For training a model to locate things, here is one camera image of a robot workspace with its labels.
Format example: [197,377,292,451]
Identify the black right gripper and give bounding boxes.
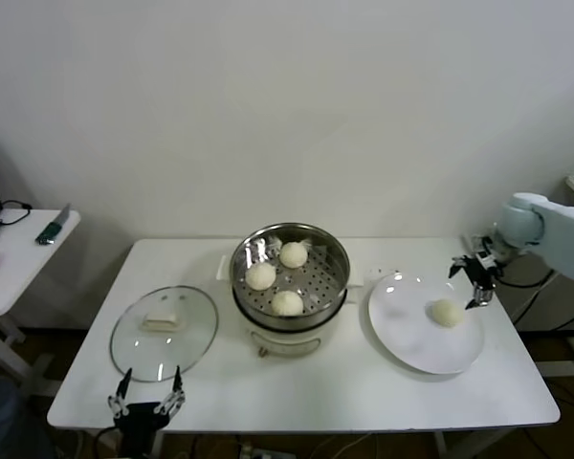
[448,254,502,311]

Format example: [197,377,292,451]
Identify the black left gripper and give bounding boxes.
[106,365,187,449]

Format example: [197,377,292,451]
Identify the white steamed baozi bun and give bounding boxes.
[271,290,304,317]
[279,241,309,269]
[430,299,464,330]
[245,263,276,292]

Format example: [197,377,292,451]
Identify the glass lid with white handle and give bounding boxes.
[109,285,220,383]

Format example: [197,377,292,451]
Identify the stainless steel steamer basket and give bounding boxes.
[229,221,353,335]

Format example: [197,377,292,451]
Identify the white round plate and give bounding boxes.
[366,271,487,376]

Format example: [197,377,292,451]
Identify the white furniture foot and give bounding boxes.
[535,336,574,380]

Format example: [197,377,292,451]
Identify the person leg blue jeans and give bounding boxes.
[0,372,54,459]

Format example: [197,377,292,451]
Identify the white electric cooker base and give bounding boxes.
[216,254,365,361]

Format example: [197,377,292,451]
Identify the white side table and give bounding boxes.
[0,208,83,398]

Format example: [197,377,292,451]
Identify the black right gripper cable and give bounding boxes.
[495,270,554,290]

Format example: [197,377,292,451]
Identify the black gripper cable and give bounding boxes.
[93,426,121,458]
[495,270,554,290]

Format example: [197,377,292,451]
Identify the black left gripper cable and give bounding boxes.
[93,426,121,458]

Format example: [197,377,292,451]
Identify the green handled knife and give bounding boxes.
[34,203,73,247]

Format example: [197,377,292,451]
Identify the thin black laptop cable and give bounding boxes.
[0,199,33,227]

